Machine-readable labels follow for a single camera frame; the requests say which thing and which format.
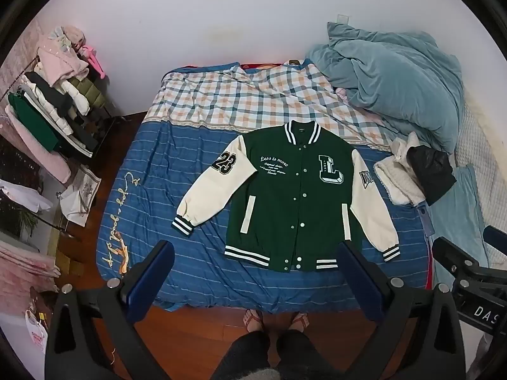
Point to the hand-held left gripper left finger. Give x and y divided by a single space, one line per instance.
152 269

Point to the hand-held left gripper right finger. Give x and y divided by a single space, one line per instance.
358 277

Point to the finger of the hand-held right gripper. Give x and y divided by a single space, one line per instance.
497 235
451 253

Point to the green and white varsity jacket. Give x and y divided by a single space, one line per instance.
285 206

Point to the black metal clothes rack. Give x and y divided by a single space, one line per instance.
105 105

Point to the pile of hanging clothes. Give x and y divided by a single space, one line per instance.
51 91

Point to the light blue pillow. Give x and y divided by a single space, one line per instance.
463 213

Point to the person's right foot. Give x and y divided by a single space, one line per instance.
299 320

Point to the person's foot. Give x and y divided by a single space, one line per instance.
299 320
253 320

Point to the blue striped bed sheet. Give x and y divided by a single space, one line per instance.
158 190

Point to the black garment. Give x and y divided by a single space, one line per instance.
431 170

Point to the white quilted mattress cover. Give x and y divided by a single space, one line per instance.
483 146

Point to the white fleece garment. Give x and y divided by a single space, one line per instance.
396 182

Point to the person's right leg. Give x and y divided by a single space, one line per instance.
301 354

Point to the person's leg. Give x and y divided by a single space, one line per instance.
249 354
301 354

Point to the white printed tote bag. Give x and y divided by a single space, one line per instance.
81 194

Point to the person's left foot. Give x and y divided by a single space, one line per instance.
253 320

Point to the pink patterned fabric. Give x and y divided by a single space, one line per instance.
23 265

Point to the person's left leg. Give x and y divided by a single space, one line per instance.
249 354

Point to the white red-printed plastic bag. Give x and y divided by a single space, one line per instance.
35 336

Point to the white cloth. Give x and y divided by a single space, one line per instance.
23 198

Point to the pink fleece blanket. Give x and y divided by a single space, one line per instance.
35 150

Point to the plaid bed sheet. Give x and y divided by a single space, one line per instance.
237 99

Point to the teal duvet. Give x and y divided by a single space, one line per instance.
396 71

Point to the white wall outlet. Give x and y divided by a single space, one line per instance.
343 18

